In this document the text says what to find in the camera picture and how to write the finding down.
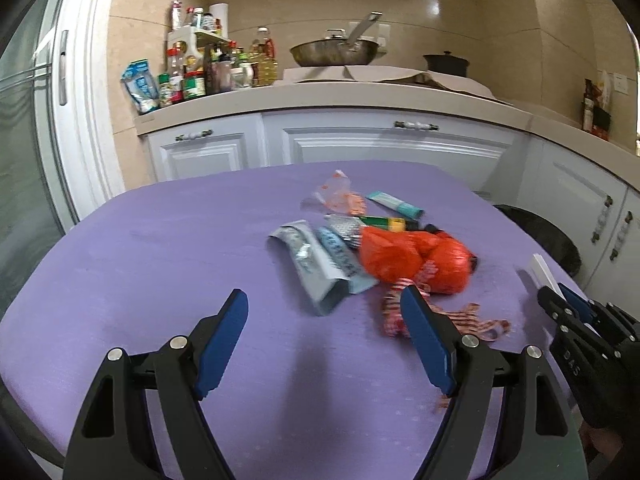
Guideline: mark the grey toothpaste tube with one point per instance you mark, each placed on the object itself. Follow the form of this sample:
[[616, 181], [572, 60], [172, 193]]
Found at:
[[310, 275]]

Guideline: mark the teal capped tube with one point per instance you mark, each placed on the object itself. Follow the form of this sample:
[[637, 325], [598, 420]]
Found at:
[[395, 204]]

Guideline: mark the white paper strip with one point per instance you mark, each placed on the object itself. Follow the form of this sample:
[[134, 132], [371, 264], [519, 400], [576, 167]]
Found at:
[[546, 272]]

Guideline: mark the clear wrapper with orange print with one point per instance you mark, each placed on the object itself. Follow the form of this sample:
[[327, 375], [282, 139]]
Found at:
[[335, 195]]

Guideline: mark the silver blister pack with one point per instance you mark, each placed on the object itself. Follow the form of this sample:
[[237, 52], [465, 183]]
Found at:
[[345, 227]]

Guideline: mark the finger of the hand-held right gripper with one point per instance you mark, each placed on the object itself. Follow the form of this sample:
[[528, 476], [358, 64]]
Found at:
[[580, 305], [555, 305]]

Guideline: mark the yellow cooking oil bottle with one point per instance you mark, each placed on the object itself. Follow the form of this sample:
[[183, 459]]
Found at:
[[265, 65]]

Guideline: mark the light blue toothpaste tube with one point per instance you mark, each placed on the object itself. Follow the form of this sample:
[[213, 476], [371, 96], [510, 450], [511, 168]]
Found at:
[[340, 260]]

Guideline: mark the blue white packet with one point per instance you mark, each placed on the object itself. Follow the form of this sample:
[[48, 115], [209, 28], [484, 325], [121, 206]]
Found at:
[[142, 92]]

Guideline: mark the steel wok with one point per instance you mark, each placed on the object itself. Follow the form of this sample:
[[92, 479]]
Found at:
[[330, 52]]

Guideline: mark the cluster of condiment bottles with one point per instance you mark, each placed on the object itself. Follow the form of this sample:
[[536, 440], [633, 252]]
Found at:
[[192, 85]]

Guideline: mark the wide white cabinet door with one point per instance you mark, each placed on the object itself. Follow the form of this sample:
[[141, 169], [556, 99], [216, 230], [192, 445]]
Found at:
[[390, 147]]

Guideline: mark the sliding glass door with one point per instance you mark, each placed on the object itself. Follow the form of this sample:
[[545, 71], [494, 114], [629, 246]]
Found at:
[[30, 160]]

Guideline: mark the black trash bin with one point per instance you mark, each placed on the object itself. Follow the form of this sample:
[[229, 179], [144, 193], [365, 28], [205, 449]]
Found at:
[[545, 240]]

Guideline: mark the yellow white packet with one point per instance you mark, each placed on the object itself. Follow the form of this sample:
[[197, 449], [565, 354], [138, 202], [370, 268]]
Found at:
[[604, 90]]

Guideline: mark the red white striped ribbon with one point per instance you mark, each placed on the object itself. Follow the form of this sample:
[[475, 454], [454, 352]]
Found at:
[[470, 322]]

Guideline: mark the white spice shelf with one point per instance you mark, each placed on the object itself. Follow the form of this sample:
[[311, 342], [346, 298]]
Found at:
[[182, 42]]

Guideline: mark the green yellow packet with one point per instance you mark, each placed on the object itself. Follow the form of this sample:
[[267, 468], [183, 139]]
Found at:
[[380, 221]]

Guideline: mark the white wall outlet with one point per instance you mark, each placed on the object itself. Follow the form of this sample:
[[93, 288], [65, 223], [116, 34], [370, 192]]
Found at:
[[622, 84]]

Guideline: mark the dark glass bottle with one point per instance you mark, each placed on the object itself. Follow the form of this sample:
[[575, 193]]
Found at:
[[588, 110]]

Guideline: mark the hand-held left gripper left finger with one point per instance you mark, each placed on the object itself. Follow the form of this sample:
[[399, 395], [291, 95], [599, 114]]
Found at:
[[222, 345]]

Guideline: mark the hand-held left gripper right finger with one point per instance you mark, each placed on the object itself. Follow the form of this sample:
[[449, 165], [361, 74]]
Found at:
[[425, 340]]

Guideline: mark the black storage box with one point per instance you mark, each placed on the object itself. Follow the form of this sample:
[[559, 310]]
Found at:
[[603, 120]]

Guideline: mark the beige paper sheet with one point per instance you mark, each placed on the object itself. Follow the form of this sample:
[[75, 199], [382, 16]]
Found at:
[[380, 74]]

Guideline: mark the narrow white cabinet door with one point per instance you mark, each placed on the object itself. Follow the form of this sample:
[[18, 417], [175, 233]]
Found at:
[[205, 160]]

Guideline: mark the beige stone countertop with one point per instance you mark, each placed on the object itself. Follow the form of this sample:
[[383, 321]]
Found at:
[[300, 97]]

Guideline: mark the orange plastic bag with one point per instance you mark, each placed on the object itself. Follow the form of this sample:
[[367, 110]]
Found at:
[[395, 255]]

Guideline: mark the paper towel roll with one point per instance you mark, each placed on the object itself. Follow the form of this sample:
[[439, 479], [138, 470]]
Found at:
[[219, 17]]

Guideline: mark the black cooking pot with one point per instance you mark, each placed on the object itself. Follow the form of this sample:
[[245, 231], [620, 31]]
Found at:
[[446, 64]]

